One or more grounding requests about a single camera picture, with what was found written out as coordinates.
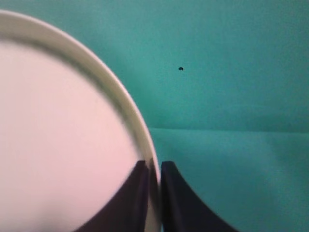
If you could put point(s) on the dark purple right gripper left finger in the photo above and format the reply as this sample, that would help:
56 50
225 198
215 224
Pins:
127 209

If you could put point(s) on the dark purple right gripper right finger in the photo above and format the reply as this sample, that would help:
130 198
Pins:
182 209

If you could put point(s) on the white round plate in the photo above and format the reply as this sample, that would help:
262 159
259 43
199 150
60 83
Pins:
70 133

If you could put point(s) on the green table cloth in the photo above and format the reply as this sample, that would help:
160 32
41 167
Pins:
223 86

